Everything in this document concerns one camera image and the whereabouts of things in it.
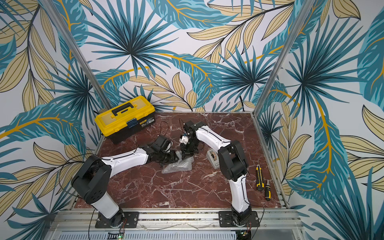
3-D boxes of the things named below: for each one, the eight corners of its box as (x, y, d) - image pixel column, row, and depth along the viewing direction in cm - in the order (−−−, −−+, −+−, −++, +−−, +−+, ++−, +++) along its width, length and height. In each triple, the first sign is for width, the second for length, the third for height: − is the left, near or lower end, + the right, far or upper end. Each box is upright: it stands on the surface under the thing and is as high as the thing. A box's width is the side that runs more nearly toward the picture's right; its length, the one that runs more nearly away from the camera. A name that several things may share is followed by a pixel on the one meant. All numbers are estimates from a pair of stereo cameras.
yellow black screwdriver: (265, 200, 82) (267, 198, 80) (265, 180, 89) (267, 179, 87) (269, 201, 82) (271, 200, 80) (269, 182, 89) (271, 180, 87)
